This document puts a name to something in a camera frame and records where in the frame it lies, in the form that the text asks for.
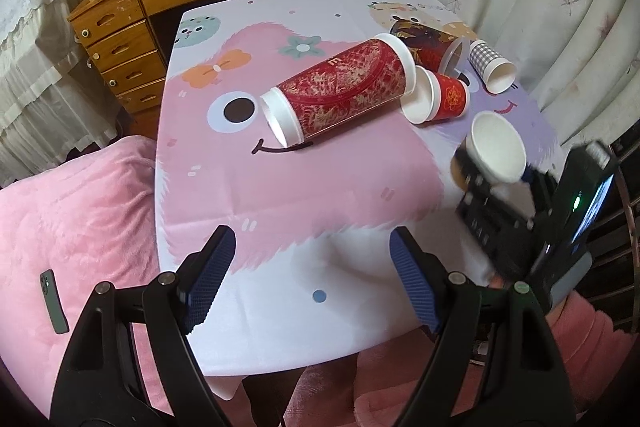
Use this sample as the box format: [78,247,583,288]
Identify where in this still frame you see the brown sleeved paper cup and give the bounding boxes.
[450,110,527,188]

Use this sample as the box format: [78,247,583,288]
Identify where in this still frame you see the small red paper cup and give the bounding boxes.
[400,66,470,124]

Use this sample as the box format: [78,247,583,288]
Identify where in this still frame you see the grey checked paper cup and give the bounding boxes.
[469,39,516,94]

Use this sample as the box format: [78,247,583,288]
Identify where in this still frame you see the dark brown clear-lid cup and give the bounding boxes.
[390,20,471,78]

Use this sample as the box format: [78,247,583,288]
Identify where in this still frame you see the tall red patterned cup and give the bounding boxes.
[260,34,416,148]

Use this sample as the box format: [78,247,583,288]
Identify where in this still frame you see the dark green phone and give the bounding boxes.
[39,269,70,335]

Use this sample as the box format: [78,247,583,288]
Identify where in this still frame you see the pink plush blanket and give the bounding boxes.
[1,136,160,414]

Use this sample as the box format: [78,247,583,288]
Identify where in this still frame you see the cartoon printed tablecloth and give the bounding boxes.
[153,0,569,400]

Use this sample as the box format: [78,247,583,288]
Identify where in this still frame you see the white lace cloth cover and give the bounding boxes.
[1,0,122,185]

